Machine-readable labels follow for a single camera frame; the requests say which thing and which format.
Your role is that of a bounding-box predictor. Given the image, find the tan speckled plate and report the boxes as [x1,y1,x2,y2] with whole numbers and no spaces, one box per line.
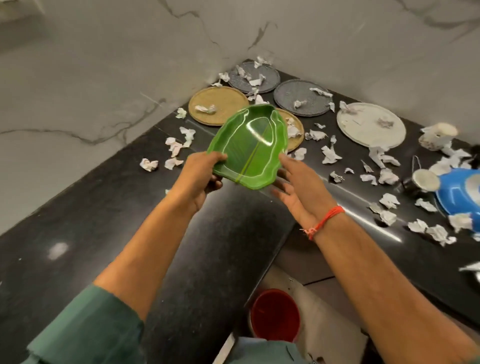
[188,86,250,127]
[275,108,305,154]

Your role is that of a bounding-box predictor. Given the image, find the green leaf plate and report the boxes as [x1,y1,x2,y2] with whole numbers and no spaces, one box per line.
[206,104,290,191]

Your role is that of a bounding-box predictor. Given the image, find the person's right hand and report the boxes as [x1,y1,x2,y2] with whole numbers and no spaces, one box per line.
[271,153,335,230]

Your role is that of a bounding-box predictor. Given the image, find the orange thread wristband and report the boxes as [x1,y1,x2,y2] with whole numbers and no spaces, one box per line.
[299,205,346,241]

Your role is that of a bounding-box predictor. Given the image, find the white paper scraps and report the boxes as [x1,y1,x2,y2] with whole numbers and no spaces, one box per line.
[139,55,480,273]

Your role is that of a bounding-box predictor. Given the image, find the small black steel cup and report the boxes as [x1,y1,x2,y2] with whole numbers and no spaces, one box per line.
[403,155,440,196]

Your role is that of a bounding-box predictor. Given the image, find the person's left hand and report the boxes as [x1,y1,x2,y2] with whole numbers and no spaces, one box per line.
[170,151,229,215]

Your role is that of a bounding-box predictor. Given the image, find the blue frying pan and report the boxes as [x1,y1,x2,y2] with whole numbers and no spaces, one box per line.
[434,167,480,233]

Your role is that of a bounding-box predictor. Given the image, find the person's right forearm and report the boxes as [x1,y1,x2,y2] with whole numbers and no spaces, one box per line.
[311,213,480,364]

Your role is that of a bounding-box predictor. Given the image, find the red plastic bucket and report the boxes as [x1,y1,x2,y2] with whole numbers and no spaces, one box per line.
[249,288,301,343]

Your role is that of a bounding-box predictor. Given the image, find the white ceramic mug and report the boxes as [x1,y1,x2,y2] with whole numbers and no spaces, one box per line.
[418,122,459,152]

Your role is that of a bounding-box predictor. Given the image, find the grey speckled plate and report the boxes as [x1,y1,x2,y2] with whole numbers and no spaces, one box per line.
[227,65,281,95]
[272,78,334,118]

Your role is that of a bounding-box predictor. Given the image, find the green shirt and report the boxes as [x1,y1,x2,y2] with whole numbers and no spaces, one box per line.
[22,284,312,364]

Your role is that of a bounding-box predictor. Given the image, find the person's left forearm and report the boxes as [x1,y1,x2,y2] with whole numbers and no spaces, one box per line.
[93,194,200,322]

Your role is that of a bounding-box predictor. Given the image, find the white plate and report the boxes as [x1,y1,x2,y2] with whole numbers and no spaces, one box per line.
[336,102,407,150]

